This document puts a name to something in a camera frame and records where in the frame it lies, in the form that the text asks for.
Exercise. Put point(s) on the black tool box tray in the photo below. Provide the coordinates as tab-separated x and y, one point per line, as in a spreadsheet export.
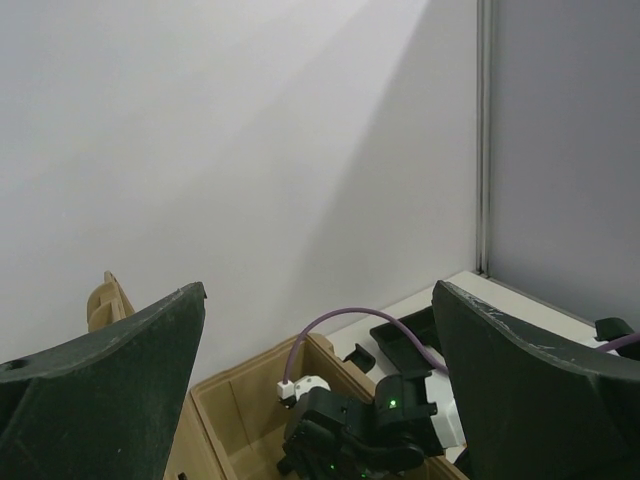
399	349

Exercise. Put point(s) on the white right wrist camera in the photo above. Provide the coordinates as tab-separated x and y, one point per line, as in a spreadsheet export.
292	391

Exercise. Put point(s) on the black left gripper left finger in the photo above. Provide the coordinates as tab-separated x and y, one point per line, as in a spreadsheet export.
104	405

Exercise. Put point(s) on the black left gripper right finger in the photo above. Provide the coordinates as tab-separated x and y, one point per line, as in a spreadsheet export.
533	404

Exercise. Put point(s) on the aluminium corner post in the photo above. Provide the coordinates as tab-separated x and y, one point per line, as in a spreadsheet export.
485	39

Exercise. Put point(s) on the tan plastic tool box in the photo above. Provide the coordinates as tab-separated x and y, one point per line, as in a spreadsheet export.
232	424

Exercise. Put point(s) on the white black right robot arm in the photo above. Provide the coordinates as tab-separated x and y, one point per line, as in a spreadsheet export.
532	404

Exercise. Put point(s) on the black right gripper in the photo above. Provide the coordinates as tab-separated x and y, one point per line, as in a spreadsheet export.
333	436

